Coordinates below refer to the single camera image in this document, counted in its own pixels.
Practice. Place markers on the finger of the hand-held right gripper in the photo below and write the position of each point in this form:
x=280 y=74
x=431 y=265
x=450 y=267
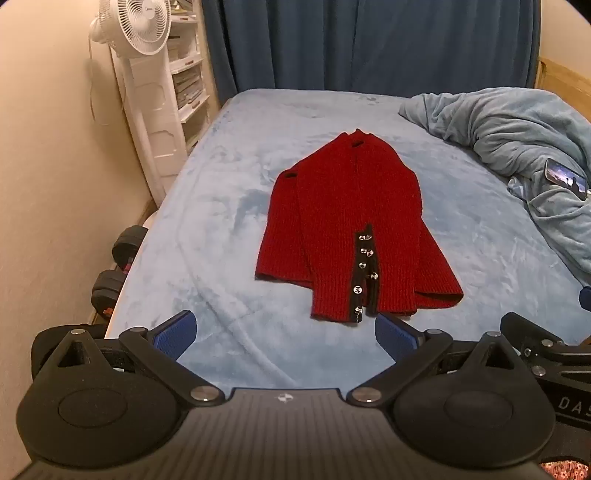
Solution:
x=531 y=330

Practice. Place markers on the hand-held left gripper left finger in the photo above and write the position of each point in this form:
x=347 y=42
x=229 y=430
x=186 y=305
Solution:
x=175 y=333

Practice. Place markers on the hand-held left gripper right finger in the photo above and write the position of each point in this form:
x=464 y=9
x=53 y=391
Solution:
x=393 y=333

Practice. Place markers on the red knit cardigan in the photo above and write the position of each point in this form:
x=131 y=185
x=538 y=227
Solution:
x=351 y=212

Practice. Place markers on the floral patterned cloth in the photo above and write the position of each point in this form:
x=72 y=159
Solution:
x=568 y=470

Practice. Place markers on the black dumbbell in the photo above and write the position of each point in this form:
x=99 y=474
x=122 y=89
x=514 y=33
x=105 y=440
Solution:
x=108 y=293
x=129 y=247

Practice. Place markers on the bed with light blue sheet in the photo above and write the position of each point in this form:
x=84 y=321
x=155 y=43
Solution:
x=207 y=207

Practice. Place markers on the smartphone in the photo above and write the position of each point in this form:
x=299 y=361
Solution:
x=565 y=177

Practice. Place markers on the crumpled light blue blanket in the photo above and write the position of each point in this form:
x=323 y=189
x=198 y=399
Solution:
x=512 y=124

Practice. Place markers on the stack of magazines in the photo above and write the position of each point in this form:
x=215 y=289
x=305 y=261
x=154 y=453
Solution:
x=187 y=87

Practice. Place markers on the wooden headboard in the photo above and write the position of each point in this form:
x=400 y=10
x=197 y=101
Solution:
x=561 y=74

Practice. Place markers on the white shelf unit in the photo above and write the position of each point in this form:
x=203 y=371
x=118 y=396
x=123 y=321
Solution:
x=187 y=50

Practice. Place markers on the dark blue curtain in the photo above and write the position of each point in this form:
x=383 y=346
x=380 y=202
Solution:
x=369 y=41

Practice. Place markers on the white standing fan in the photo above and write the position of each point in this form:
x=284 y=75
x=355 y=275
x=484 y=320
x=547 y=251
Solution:
x=136 y=25

